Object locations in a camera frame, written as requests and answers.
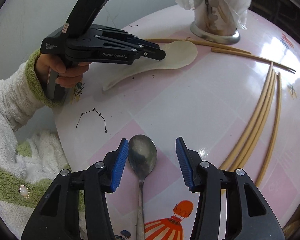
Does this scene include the white fleece left sleeve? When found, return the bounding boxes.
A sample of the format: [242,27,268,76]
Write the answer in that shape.
[0,50,69,238]

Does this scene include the bamboo chopstick dark tip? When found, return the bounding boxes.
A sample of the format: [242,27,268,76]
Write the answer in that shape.
[211,48,296,73]

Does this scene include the perforated steel utensil holder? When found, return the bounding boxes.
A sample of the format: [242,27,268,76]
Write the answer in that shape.
[190,0,241,45]

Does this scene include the steel spoon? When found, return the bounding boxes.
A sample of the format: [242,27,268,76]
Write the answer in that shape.
[128,134,157,239]

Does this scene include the bamboo chopstick slanted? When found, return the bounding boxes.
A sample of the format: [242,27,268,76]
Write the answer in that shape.
[255,73,282,187]

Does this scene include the cream plastic rice ladle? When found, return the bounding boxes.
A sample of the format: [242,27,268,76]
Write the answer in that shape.
[102,41,198,91]

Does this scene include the person left hand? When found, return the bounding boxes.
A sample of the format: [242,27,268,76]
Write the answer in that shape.
[34,54,91,88]

